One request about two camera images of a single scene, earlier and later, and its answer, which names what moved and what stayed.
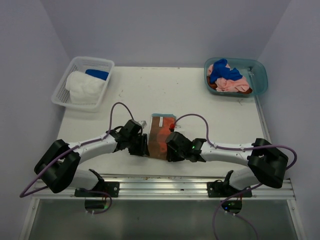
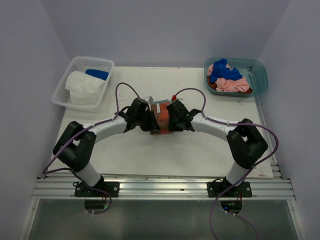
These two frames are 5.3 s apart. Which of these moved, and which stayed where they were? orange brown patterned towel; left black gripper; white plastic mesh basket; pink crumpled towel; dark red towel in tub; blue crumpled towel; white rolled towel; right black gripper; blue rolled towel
Moved: right black gripper; orange brown patterned towel; left black gripper
Stayed: white rolled towel; pink crumpled towel; white plastic mesh basket; dark red towel in tub; blue rolled towel; blue crumpled towel
